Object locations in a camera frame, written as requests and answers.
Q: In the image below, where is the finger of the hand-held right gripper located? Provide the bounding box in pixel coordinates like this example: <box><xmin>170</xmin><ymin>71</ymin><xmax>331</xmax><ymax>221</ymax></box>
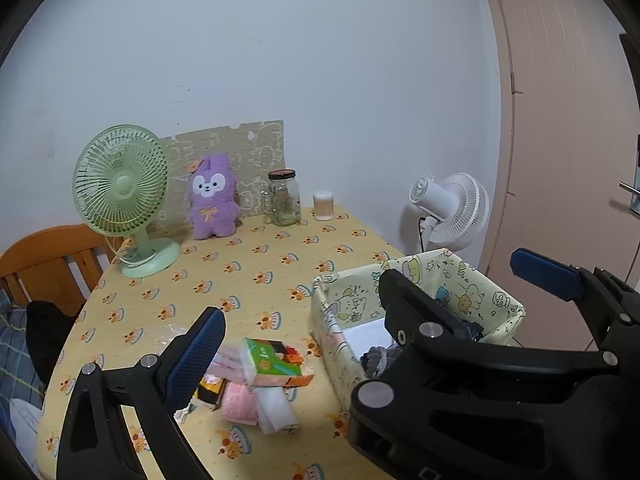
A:
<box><xmin>510</xmin><ymin>248</ymin><xmax>640</xmax><ymax>376</ymax></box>
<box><xmin>347</xmin><ymin>269</ymin><xmax>640</xmax><ymax>480</ymax></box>

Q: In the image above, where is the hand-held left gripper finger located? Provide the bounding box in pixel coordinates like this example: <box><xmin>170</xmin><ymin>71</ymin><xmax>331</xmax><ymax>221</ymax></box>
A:
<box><xmin>56</xmin><ymin>306</ymin><xmax>227</xmax><ymax>480</ymax></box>

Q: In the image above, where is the clear pink packet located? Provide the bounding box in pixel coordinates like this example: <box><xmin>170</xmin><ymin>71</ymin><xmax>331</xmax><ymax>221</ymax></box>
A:
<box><xmin>202</xmin><ymin>344</ymin><xmax>251</xmax><ymax>383</ymax></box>

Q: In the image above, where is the black yellow packet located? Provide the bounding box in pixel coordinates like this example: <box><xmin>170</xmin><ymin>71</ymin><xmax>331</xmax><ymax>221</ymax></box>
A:
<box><xmin>197</xmin><ymin>377</ymin><xmax>226</xmax><ymax>411</ymax></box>

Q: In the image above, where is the cartoon-print storage box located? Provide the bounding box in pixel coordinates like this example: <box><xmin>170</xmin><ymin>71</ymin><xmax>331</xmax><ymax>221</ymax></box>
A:
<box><xmin>309</xmin><ymin>248</ymin><xmax>527</xmax><ymax>413</ymax></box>

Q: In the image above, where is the pink towel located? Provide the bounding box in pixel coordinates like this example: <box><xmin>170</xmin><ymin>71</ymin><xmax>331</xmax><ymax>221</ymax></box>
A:
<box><xmin>220</xmin><ymin>381</ymin><xmax>261</xmax><ymax>426</ymax></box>

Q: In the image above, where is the green orange tissue pack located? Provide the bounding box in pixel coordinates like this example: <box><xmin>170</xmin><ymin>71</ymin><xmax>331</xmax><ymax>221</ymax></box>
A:
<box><xmin>242</xmin><ymin>337</ymin><xmax>315</xmax><ymax>388</ymax></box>

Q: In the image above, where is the white cloth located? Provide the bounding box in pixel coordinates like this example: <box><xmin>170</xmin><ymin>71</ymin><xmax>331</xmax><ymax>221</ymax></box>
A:
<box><xmin>9</xmin><ymin>399</ymin><xmax>43</xmax><ymax>476</ymax></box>
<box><xmin>252</xmin><ymin>385</ymin><xmax>300</xmax><ymax>435</ymax></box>

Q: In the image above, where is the grey knitted item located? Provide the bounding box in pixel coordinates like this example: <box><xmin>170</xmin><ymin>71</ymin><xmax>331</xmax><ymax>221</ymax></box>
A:
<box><xmin>361</xmin><ymin>346</ymin><xmax>403</xmax><ymax>378</ymax></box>

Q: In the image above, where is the yellow printed tablecloth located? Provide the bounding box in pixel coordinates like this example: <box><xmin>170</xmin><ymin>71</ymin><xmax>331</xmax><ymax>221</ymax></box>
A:
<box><xmin>35</xmin><ymin>204</ymin><xmax>408</xmax><ymax>480</ymax></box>

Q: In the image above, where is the white standing fan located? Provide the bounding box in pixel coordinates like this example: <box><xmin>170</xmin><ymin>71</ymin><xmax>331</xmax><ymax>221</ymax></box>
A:
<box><xmin>409</xmin><ymin>172</ymin><xmax>491</xmax><ymax>253</ymax></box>

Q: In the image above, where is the cotton swab container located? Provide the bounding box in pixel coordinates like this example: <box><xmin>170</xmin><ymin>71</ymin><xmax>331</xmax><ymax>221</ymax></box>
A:
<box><xmin>313</xmin><ymin>190</ymin><xmax>335</xmax><ymax>221</ymax></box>

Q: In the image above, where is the purple plush toy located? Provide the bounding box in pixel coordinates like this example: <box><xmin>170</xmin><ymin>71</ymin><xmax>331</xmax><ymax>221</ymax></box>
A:
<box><xmin>188</xmin><ymin>154</ymin><xmax>240</xmax><ymax>241</ymax></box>

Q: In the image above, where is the black cloth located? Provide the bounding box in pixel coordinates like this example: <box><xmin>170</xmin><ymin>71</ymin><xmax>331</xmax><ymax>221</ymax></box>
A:
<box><xmin>25</xmin><ymin>300</ymin><xmax>86</xmax><ymax>391</ymax></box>

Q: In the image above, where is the beige door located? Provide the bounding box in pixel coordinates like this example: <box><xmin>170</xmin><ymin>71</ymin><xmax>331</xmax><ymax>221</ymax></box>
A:
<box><xmin>475</xmin><ymin>0</ymin><xmax>640</xmax><ymax>301</ymax></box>

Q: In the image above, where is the glass jar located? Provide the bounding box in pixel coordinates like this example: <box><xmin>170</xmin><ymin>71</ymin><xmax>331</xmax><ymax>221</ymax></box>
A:
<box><xmin>262</xmin><ymin>169</ymin><xmax>302</xmax><ymax>227</ymax></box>

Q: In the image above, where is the blue plaid blanket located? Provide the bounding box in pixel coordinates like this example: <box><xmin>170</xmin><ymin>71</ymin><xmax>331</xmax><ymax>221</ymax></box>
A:
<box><xmin>0</xmin><ymin>290</ymin><xmax>48</xmax><ymax>431</ymax></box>

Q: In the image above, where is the wooden chair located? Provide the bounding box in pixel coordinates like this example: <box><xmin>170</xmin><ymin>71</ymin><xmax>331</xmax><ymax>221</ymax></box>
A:
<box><xmin>0</xmin><ymin>225</ymin><xmax>118</xmax><ymax>311</ymax></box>

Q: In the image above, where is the green desk fan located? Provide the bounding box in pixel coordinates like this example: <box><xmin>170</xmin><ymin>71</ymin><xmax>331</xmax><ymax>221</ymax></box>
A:
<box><xmin>72</xmin><ymin>124</ymin><xmax>182</xmax><ymax>279</ymax></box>

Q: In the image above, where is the cartoon-print paper sheet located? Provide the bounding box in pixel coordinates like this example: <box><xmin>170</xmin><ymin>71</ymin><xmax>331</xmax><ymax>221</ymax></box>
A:
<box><xmin>160</xmin><ymin>120</ymin><xmax>285</xmax><ymax>226</ymax></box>

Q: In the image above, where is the white fan cable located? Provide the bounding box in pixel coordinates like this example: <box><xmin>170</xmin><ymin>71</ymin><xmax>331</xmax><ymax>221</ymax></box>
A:
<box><xmin>117</xmin><ymin>240</ymin><xmax>151</xmax><ymax>266</ymax></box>

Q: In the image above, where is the metal door handle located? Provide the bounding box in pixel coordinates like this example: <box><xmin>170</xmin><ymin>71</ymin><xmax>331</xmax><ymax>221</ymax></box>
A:
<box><xmin>609</xmin><ymin>135</ymin><xmax>640</xmax><ymax>213</ymax></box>

